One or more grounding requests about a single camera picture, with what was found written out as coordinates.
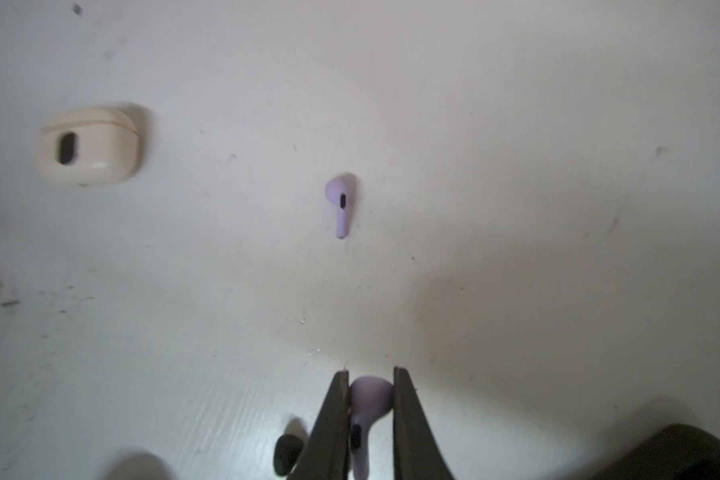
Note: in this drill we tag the green pipe wrench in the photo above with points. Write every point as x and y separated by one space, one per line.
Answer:
678 451

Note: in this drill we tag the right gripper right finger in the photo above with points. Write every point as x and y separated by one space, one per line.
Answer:
416 453

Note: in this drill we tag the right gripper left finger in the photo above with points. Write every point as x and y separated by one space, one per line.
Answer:
326 455

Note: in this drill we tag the white earbud charging case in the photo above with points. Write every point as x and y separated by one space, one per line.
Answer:
89 147

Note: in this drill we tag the black earbud pair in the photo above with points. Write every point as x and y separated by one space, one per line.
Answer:
287 451

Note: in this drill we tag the purple earbud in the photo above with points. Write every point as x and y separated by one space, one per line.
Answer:
340 192
371 398

